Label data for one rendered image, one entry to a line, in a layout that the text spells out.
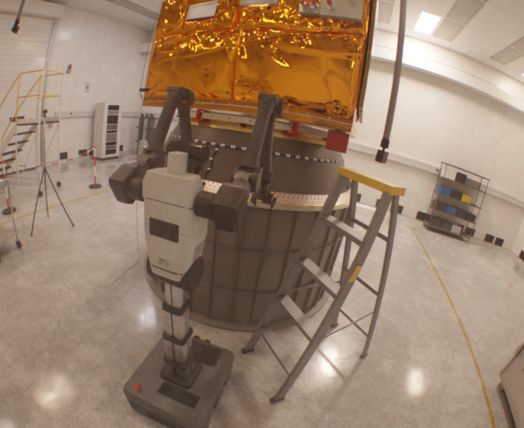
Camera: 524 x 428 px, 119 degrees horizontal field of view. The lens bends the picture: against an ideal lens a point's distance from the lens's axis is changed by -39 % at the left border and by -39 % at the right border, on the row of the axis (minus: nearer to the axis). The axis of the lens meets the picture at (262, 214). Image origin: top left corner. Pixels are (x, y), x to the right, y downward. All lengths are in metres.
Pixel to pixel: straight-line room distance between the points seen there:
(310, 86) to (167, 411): 2.16
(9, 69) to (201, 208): 8.18
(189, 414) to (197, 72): 2.36
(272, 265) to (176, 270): 1.12
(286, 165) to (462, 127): 6.66
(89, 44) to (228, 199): 9.35
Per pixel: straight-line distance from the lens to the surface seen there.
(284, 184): 1.79
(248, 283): 2.03
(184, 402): 1.57
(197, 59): 2.23
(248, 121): 1.86
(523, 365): 2.93
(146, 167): 1.09
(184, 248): 0.92
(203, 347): 1.80
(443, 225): 7.50
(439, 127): 7.67
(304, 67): 1.81
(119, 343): 2.20
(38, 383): 2.18
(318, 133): 2.03
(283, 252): 1.93
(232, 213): 0.76
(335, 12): 1.92
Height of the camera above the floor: 1.67
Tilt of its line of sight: 20 degrees down
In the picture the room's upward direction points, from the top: 10 degrees clockwise
